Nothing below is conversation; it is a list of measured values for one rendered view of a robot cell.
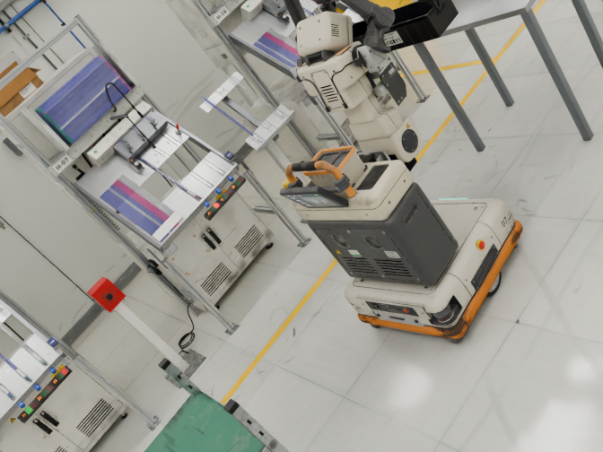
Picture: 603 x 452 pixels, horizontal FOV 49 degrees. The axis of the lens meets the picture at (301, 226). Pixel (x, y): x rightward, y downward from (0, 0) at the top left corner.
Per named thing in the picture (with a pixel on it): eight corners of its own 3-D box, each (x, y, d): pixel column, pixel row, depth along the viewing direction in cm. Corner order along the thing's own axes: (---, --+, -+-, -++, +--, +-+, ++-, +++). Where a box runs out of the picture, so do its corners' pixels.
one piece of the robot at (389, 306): (431, 320, 277) (421, 308, 273) (363, 309, 309) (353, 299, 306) (433, 316, 278) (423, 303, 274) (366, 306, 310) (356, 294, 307)
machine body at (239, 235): (280, 240, 454) (224, 176, 427) (214, 317, 430) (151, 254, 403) (235, 233, 508) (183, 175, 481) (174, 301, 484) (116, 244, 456)
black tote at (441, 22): (347, 64, 316) (335, 44, 311) (365, 42, 323) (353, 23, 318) (440, 37, 270) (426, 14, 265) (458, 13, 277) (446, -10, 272)
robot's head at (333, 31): (327, 47, 257) (325, 8, 257) (294, 57, 274) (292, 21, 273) (353, 50, 266) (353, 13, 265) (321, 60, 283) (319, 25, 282)
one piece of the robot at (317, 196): (366, 212, 261) (325, 192, 248) (310, 212, 289) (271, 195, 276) (372, 186, 263) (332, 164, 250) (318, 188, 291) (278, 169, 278)
